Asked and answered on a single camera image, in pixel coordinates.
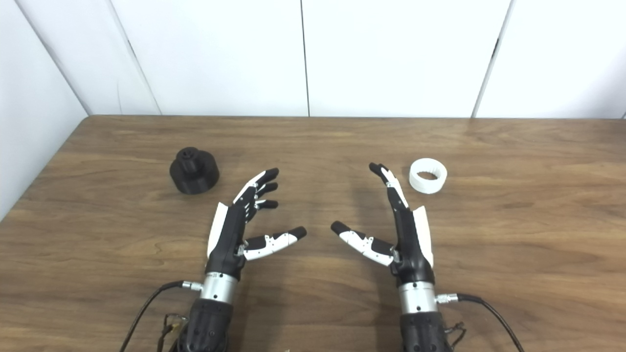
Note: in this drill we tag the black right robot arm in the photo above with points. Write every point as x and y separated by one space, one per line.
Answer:
420 327

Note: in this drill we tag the round black part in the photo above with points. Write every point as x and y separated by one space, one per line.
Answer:
195 176

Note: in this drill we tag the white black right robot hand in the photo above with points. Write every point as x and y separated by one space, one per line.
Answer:
411 249

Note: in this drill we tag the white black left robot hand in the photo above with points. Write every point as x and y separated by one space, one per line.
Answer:
227 239

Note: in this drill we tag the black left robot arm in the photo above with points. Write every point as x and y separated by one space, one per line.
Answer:
210 322

